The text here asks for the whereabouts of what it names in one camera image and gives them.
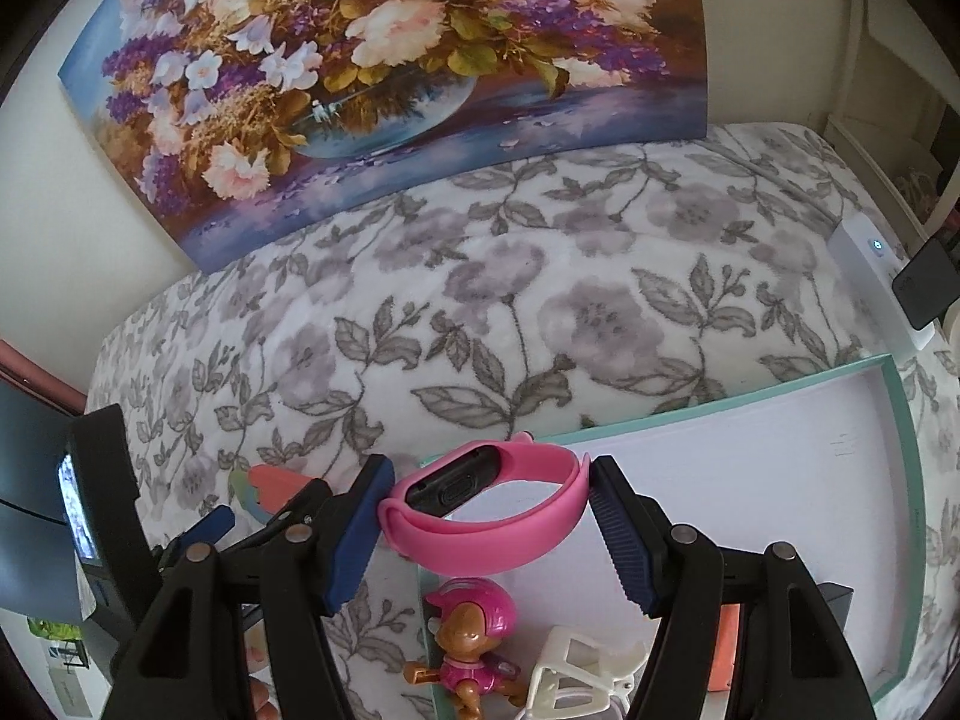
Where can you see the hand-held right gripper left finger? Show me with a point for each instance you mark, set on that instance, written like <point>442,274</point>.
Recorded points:
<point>356,540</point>

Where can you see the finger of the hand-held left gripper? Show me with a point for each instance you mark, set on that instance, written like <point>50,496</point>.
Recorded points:
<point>304,504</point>
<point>206,529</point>

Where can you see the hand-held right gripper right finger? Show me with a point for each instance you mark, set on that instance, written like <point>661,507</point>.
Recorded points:
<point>626,547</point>

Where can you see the small orange blue toy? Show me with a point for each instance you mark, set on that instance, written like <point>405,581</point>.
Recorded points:
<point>274,484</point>

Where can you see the white plastic clip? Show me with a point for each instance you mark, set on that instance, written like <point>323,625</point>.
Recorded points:
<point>559,652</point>

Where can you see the pink fitness wristband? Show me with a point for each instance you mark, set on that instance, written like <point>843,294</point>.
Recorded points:
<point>487,551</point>

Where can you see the pink puppy toy figure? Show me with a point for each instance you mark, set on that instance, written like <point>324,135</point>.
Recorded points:
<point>469,615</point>

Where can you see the large orange blue toy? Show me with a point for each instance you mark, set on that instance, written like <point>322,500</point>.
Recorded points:
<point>726,649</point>

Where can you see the teal shallow cardboard box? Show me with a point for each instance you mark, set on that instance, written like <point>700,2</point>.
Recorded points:
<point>750,465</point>

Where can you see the black charger plug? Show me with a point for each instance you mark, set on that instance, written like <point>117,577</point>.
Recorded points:
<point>836,598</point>

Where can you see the person's left hand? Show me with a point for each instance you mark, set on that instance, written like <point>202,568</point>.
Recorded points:
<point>261,699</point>

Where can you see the dark blue panel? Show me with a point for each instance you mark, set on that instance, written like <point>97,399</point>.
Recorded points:
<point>30,540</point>

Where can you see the grey floral blanket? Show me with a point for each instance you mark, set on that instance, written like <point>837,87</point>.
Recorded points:
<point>525,300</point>

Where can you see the white power strip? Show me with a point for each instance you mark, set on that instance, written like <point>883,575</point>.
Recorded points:
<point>862,262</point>

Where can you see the black plugged power adapter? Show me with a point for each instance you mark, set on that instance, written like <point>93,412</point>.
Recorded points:
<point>926,289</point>

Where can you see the floral still-life painting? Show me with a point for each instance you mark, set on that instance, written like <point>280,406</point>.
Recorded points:
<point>375,52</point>

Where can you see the reddish wooden rail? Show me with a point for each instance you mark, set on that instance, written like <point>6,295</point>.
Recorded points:
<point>45,382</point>

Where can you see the white furniture frame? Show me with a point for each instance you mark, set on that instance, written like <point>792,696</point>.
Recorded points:
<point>874,165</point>

